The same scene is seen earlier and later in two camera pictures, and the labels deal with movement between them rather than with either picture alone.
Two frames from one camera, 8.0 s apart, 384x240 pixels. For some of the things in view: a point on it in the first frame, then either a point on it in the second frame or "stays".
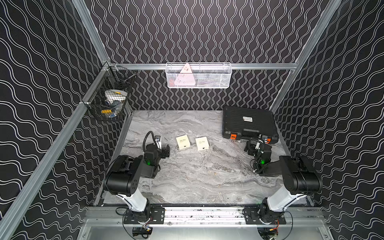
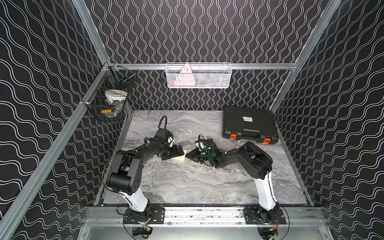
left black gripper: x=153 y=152 to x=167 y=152
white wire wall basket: x=198 y=75 stays
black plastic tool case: x=242 y=123 stays
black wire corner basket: x=109 y=100 stays
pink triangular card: x=185 y=77 stays
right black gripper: x=252 y=148 to x=194 y=155
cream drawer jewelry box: x=183 y=141 to x=181 y=158
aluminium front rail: x=206 y=216 stays
